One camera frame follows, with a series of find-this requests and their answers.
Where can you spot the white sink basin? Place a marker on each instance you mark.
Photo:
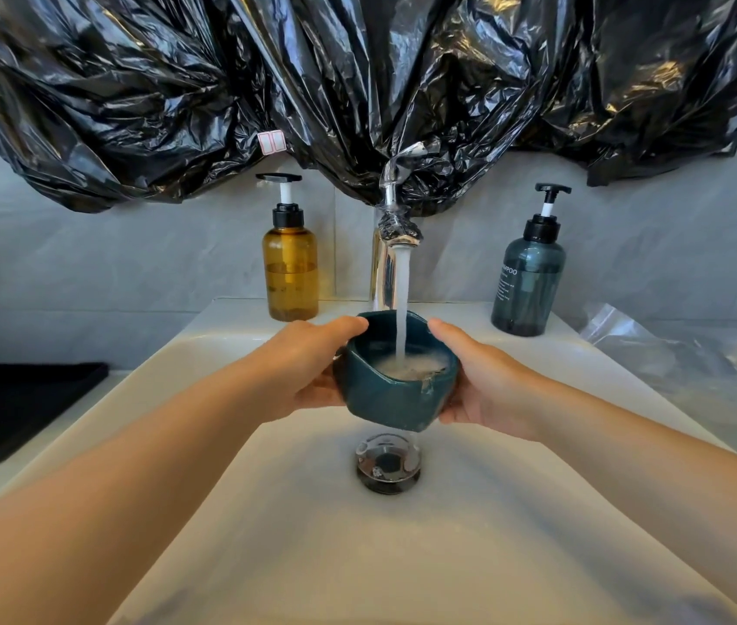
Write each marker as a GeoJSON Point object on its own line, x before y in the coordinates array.
{"type": "Point", "coordinates": [368, 514]}

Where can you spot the clear plastic bag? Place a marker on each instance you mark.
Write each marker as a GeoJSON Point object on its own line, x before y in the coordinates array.
{"type": "Point", "coordinates": [687, 364]}

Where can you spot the amber pump bottle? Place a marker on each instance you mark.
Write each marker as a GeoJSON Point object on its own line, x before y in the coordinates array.
{"type": "Point", "coordinates": [290, 263]}

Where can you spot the person's left forearm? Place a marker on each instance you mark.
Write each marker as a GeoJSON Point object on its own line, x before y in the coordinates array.
{"type": "Point", "coordinates": [108, 494]}

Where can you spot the person's right hand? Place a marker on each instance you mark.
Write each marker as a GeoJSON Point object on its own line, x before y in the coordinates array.
{"type": "Point", "coordinates": [492, 383]}

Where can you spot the black plastic sheet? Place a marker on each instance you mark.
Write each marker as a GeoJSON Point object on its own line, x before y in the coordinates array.
{"type": "Point", "coordinates": [342, 77]}

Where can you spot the dark green pump bottle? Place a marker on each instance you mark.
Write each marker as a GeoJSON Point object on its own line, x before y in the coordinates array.
{"type": "Point", "coordinates": [528, 273]}

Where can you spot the person's right thumb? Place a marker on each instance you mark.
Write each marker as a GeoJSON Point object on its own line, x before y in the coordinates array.
{"type": "Point", "coordinates": [449, 338]}

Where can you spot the white red-bordered sticker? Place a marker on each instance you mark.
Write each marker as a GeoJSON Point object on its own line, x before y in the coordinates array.
{"type": "Point", "coordinates": [270, 142]}

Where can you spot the chrome sink drain stopper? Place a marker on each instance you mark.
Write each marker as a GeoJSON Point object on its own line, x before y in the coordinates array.
{"type": "Point", "coordinates": [388, 463]}

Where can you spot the chrome faucet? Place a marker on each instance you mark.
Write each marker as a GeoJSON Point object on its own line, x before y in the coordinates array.
{"type": "Point", "coordinates": [389, 247]}

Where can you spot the person's right forearm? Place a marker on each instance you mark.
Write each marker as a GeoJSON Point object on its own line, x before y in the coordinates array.
{"type": "Point", "coordinates": [661, 468]}

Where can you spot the black tray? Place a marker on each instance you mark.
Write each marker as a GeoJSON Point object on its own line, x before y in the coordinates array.
{"type": "Point", "coordinates": [10, 406]}

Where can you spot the person's left thumb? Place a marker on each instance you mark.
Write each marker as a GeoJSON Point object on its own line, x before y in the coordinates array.
{"type": "Point", "coordinates": [332, 331]}

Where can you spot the person's left hand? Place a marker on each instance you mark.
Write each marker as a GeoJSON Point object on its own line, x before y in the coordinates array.
{"type": "Point", "coordinates": [297, 370]}

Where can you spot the dark teal ceramic cup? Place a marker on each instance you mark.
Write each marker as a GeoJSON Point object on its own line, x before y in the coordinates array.
{"type": "Point", "coordinates": [391, 390]}

